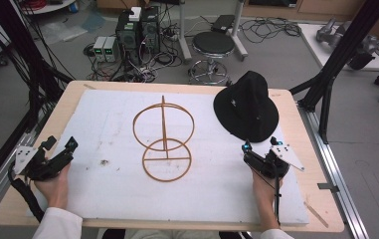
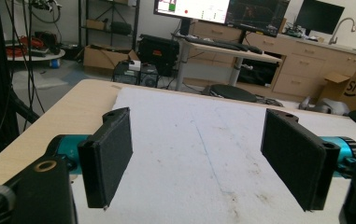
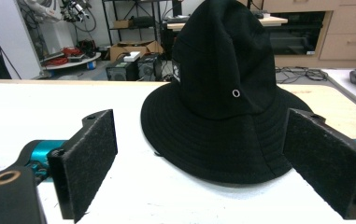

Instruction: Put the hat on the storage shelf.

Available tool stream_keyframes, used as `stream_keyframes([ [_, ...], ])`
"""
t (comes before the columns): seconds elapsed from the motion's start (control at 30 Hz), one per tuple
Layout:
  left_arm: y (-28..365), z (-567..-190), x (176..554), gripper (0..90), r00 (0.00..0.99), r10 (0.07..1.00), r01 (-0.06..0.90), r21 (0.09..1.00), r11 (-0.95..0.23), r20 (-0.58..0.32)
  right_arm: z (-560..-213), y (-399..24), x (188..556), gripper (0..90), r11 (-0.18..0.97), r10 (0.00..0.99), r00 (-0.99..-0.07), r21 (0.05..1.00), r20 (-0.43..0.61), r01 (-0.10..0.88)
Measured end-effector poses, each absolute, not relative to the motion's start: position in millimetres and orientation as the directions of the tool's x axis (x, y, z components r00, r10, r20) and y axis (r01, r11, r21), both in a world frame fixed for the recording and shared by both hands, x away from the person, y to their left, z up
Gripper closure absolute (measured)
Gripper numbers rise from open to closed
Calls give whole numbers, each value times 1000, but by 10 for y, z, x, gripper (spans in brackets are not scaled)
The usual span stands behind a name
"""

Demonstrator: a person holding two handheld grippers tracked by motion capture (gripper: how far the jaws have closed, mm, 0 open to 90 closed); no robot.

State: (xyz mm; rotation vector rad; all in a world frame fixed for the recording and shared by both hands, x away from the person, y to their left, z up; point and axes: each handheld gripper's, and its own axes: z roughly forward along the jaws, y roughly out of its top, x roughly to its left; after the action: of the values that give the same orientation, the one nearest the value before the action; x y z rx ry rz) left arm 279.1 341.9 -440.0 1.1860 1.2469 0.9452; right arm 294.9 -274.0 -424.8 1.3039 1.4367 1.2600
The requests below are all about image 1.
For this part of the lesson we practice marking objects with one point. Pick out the grey metal bracket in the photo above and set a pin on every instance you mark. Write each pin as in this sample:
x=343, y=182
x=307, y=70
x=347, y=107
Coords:
x=328, y=187

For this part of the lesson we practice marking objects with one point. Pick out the flat black box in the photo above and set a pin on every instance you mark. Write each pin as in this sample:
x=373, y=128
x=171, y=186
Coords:
x=223, y=23

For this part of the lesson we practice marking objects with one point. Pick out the white foam mat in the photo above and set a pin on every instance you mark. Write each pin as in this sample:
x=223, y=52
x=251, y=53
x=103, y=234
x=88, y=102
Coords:
x=110, y=199

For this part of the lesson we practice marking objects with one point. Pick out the black computer tower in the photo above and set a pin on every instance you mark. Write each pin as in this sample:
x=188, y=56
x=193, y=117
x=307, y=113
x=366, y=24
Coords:
x=150, y=30
x=128, y=36

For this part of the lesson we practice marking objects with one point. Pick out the small white box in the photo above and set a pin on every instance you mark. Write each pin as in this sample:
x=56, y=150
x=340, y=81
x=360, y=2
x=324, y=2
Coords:
x=135, y=14

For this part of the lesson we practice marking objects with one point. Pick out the black metal frame stand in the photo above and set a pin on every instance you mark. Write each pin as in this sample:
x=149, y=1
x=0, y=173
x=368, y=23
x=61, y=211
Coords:
x=339, y=56
x=28, y=59

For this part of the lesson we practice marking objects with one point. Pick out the light wooden table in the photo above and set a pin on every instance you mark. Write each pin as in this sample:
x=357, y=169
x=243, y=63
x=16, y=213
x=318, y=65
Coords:
x=309, y=132

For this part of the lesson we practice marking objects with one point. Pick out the black brimmed hat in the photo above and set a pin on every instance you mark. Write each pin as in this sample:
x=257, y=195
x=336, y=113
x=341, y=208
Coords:
x=246, y=109

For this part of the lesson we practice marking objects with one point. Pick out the white metal stand legs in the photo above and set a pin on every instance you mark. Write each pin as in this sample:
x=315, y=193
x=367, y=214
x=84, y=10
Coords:
x=184, y=40

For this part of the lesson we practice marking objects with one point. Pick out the person's right hand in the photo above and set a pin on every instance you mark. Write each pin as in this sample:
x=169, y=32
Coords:
x=266, y=191

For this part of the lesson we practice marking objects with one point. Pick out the grey bench power supply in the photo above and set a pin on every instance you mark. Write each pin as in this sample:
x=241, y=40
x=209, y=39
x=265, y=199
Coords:
x=111, y=49
x=99, y=48

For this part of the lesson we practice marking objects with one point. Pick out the round white table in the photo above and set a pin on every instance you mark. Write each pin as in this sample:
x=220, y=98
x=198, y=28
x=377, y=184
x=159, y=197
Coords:
x=49, y=6

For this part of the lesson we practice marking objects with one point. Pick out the white floor platform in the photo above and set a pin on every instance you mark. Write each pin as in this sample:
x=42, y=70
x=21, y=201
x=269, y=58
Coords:
x=313, y=43

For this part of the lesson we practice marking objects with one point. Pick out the thin wooden strip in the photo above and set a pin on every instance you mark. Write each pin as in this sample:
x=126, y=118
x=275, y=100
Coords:
x=316, y=214

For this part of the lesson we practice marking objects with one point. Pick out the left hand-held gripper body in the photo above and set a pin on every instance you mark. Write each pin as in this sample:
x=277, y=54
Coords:
x=46, y=166

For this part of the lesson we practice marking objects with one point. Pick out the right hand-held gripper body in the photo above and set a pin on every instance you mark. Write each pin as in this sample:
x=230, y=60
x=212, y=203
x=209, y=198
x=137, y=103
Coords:
x=266, y=166

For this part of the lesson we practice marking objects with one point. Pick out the person's left hand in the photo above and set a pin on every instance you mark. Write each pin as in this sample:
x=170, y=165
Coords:
x=56, y=191

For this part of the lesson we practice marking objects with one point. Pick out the black round stool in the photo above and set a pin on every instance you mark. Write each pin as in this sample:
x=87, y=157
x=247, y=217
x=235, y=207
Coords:
x=213, y=43

